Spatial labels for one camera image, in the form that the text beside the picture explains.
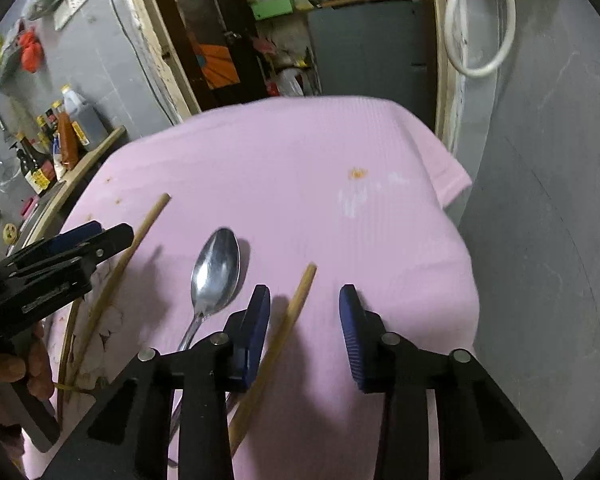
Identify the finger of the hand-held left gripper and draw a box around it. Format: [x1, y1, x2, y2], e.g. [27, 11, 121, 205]
[0, 223, 135, 322]
[0, 220, 105, 268]

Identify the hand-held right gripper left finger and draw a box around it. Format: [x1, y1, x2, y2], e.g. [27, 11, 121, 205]
[40, 284, 272, 480]

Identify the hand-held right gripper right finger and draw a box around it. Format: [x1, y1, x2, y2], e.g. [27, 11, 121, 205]
[339, 284, 563, 480]

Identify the wooden chopstick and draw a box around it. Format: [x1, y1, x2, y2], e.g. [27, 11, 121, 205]
[57, 300, 83, 411]
[72, 192, 172, 376]
[228, 262, 317, 457]

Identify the metal spoon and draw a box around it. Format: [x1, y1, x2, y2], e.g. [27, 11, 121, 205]
[167, 228, 241, 468]

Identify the person's left hand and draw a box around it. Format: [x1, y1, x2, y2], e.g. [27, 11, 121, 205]
[0, 322, 57, 402]

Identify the dark sauce bottle yellow label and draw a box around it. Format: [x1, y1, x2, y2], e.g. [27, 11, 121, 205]
[15, 132, 56, 197]

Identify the beige kitchen counter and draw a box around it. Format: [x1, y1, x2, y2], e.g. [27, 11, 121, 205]
[10, 125, 128, 261]

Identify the white seasoning packet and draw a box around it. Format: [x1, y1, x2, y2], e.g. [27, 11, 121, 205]
[50, 140, 68, 181]

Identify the yellow capped sauce bottle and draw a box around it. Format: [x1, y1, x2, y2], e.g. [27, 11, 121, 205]
[35, 115, 52, 156]

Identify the red chili packet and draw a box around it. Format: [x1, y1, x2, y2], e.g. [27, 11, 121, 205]
[57, 110, 81, 171]

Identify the red label sauce bottle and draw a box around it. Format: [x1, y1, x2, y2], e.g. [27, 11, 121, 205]
[45, 101, 62, 137]

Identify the large dark vinegar jug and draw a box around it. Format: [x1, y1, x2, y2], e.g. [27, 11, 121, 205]
[61, 85, 110, 153]

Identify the pink cloth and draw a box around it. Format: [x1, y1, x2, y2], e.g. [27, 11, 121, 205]
[22, 96, 481, 480]

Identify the red plastic bag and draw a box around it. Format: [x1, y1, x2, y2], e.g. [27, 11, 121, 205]
[17, 27, 46, 73]

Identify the orange patterned bag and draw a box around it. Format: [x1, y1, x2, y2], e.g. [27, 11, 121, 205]
[195, 42, 242, 89]

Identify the white plastic jug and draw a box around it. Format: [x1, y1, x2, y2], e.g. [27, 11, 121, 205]
[275, 67, 306, 98]

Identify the grey cabinet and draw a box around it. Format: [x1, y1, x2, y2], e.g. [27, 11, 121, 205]
[307, 0, 433, 111]

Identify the green box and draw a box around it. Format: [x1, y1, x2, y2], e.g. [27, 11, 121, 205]
[250, 0, 296, 21]

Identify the thin power cable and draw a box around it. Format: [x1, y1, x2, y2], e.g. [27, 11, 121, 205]
[101, 0, 175, 122]

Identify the wooden door frame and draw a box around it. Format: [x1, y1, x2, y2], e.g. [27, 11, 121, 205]
[115, 0, 463, 153]

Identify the white wall socket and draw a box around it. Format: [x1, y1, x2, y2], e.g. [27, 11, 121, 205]
[54, 0, 88, 31]

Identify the white hose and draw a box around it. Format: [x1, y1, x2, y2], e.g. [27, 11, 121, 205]
[444, 0, 517, 79]

